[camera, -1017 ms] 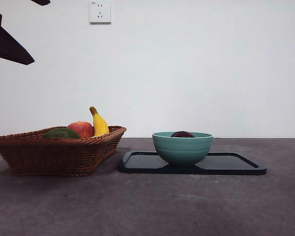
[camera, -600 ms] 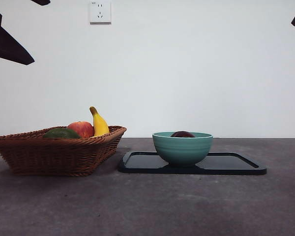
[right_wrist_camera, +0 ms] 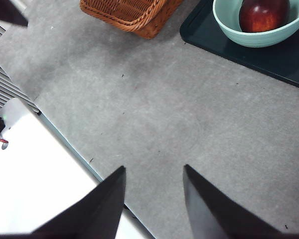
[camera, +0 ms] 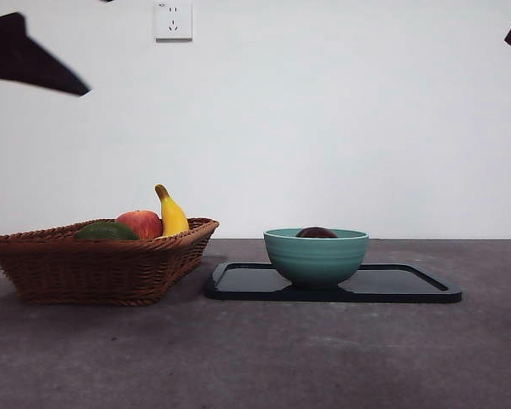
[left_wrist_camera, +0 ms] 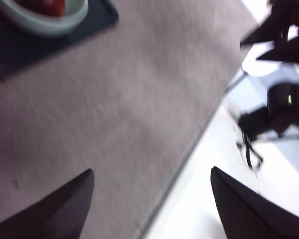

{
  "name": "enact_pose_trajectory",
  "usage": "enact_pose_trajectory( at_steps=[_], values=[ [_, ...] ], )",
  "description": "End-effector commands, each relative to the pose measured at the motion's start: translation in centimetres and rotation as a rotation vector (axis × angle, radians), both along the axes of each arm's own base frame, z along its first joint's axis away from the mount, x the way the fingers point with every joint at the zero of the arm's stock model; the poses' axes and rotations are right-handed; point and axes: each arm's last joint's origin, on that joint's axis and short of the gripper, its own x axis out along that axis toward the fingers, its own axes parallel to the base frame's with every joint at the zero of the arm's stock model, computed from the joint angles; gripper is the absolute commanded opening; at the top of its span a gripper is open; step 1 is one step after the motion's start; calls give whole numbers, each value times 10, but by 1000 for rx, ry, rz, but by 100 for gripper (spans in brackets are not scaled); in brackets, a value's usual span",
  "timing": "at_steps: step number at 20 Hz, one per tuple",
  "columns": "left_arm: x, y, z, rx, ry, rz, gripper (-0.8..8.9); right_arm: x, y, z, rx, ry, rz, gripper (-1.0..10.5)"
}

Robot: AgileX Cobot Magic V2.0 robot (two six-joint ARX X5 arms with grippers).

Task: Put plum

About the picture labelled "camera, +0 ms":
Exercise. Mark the dark purple plum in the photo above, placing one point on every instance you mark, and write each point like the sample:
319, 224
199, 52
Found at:
316, 232

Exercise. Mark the teal ribbed bowl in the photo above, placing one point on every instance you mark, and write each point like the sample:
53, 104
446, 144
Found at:
317, 262

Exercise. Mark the green avocado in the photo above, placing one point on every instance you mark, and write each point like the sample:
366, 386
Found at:
106, 231

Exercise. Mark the red apple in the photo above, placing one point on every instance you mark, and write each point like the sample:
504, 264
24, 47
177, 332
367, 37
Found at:
140, 223

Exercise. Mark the yellow banana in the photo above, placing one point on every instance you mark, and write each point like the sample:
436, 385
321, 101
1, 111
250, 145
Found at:
173, 219

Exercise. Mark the brown wicker basket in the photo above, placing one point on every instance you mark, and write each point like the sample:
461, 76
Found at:
93, 272

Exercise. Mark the black rectangular tray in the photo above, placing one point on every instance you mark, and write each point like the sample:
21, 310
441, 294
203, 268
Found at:
409, 285

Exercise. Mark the white wall socket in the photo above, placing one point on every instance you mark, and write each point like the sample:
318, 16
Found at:
173, 21

